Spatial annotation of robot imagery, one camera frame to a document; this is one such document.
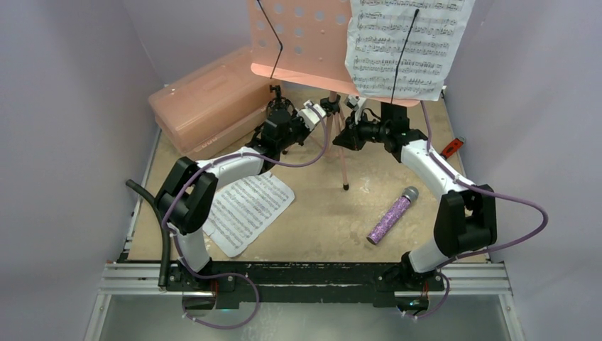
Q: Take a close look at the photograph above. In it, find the pink music stand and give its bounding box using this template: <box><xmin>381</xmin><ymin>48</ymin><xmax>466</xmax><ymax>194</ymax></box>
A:
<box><xmin>247</xmin><ymin>0</ymin><xmax>448</xmax><ymax>191</ymax></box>

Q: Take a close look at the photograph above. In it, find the sheet music page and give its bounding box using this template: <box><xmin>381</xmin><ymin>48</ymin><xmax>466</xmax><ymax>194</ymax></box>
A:
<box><xmin>344</xmin><ymin>0</ymin><xmax>475</xmax><ymax>102</ymax></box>
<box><xmin>202</xmin><ymin>172</ymin><xmax>295</xmax><ymax>258</ymax></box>

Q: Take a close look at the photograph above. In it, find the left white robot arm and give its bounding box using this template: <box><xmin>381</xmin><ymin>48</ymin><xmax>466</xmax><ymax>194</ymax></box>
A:
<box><xmin>154</xmin><ymin>108</ymin><xmax>326</xmax><ymax>291</ymax></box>

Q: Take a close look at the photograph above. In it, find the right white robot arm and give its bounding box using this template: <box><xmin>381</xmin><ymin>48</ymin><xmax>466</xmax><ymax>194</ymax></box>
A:
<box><xmin>333</xmin><ymin>102</ymin><xmax>497</xmax><ymax>289</ymax></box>

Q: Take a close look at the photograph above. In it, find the pink translucent storage box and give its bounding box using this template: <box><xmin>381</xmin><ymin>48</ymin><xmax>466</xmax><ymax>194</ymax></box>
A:
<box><xmin>148</xmin><ymin>47</ymin><xmax>281</xmax><ymax>160</ymax></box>

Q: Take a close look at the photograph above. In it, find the purple glitter microphone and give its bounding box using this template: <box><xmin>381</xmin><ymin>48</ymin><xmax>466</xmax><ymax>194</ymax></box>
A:
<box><xmin>366</xmin><ymin>186</ymin><xmax>419</xmax><ymax>245</ymax></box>

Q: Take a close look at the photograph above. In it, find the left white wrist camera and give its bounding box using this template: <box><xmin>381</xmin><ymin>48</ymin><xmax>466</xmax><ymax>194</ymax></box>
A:
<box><xmin>298</xmin><ymin>100</ymin><xmax>327</xmax><ymax>131</ymax></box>

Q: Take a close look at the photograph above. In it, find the black microphone shock mount stand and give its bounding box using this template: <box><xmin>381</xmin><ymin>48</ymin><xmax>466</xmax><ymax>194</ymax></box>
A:
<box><xmin>266</xmin><ymin>85</ymin><xmax>295</xmax><ymax>118</ymax></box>

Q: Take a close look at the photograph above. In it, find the red handled tool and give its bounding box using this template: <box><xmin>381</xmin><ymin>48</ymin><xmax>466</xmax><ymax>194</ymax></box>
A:
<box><xmin>440</xmin><ymin>136</ymin><xmax>466</xmax><ymax>160</ymax></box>

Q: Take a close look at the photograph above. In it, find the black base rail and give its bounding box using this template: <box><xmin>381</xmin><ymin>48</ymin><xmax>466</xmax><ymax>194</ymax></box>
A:
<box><xmin>160</xmin><ymin>261</ymin><xmax>445</xmax><ymax>309</ymax></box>

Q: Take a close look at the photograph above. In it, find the black corrugated hose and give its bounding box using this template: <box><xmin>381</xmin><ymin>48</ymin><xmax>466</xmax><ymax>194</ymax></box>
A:
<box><xmin>125</xmin><ymin>179</ymin><xmax>171</xmax><ymax>289</ymax></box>

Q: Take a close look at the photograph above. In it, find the aluminium frame profile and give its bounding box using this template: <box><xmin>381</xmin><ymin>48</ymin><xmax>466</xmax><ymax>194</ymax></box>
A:
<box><xmin>99</xmin><ymin>263</ymin><xmax>183</xmax><ymax>296</ymax></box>

